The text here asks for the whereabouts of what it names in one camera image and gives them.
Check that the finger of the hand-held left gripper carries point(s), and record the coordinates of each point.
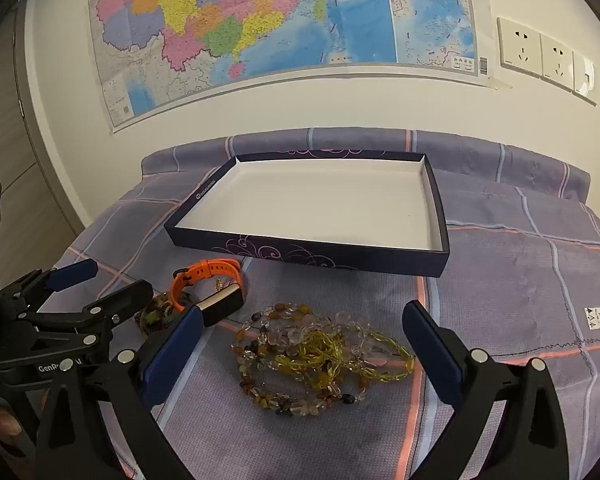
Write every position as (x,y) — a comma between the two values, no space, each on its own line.
(72,272)
(125,300)

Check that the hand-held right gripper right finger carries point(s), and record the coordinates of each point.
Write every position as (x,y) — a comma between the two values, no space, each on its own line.
(432,355)

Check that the white fabric care label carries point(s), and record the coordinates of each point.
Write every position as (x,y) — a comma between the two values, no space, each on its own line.
(596,317)

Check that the colourful wall map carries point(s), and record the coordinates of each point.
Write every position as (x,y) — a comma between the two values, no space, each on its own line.
(230,20)

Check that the purple plaid bedsheet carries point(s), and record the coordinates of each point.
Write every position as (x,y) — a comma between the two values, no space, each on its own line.
(505,285)

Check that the green amber bangle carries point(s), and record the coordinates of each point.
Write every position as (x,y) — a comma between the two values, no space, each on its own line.
(152,319)

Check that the dark blue shallow box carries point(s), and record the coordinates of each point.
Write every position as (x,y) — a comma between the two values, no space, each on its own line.
(320,200)

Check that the white wall socket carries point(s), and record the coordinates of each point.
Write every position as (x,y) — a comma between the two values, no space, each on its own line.
(557,62)
(585,77)
(520,47)

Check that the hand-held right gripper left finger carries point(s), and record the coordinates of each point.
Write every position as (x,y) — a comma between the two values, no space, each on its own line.
(172,355)

